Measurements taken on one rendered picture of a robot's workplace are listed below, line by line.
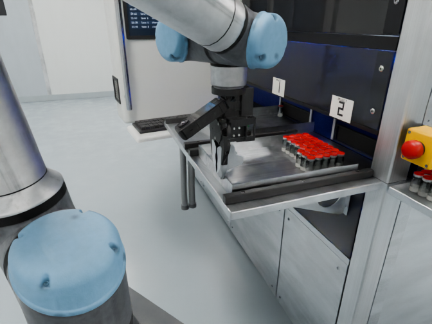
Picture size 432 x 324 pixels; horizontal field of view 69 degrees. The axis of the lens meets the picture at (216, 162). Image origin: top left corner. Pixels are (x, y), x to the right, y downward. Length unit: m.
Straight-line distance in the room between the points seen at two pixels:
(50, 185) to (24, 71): 5.74
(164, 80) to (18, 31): 4.75
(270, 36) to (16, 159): 0.36
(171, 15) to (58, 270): 0.29
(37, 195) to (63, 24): 5.66
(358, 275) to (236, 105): 0.62
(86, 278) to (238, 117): 0.44
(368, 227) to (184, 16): 0.73
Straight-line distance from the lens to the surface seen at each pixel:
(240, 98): 0.68
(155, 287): 1.76
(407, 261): 1.12
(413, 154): 0.76
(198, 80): 1.61
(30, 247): 0.40
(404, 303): 1.27
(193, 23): 0.40
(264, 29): 0.45
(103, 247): 0.38
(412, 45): 0.80
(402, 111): 0.81
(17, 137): 0.45
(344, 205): 0.98
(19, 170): 0.46
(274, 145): 1.01
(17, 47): 6.17
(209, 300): 1.67
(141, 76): 1.52
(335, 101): 0.96
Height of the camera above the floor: 1.24
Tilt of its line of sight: 24 degrees down
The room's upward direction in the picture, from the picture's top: straight up
